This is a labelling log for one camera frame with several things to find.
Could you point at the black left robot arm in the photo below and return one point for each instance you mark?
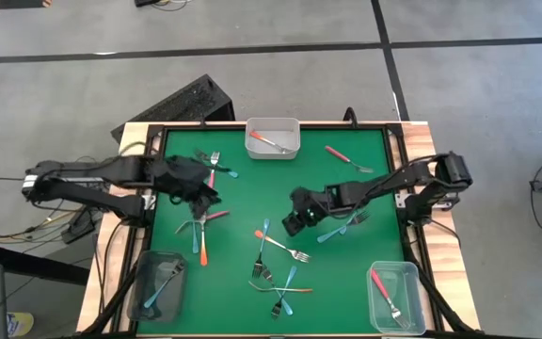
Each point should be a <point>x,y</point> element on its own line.
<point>87,172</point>

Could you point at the yellow slipper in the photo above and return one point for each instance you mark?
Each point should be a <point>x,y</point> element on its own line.
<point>20,325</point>

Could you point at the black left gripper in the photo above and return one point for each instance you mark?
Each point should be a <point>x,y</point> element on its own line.
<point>181,176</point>

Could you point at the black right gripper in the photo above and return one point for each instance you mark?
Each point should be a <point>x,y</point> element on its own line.
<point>318,200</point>

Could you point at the white plastic bin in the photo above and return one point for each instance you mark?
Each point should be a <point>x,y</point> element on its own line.
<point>285,129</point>

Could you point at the black floor beam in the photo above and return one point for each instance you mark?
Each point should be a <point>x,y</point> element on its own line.
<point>31,264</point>

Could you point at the black and orange bar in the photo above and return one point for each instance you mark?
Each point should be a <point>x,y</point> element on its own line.
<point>17,4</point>

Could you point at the clear plastic bin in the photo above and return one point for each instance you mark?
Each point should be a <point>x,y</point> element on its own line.
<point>412,282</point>

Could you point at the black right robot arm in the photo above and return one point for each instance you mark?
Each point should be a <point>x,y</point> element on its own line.
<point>393,181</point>

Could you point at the green table mat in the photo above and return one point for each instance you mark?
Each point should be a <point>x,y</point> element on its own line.
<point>252,188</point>

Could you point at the black perforated case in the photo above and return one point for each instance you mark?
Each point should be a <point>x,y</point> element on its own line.
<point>181,103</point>

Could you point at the black power strip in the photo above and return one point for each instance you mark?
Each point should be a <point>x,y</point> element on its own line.
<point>78,228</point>

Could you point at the dark smoky plastic bin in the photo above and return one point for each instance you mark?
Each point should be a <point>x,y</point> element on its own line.
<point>139,273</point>

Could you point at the small black device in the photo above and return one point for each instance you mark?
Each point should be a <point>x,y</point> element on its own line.
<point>145,2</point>

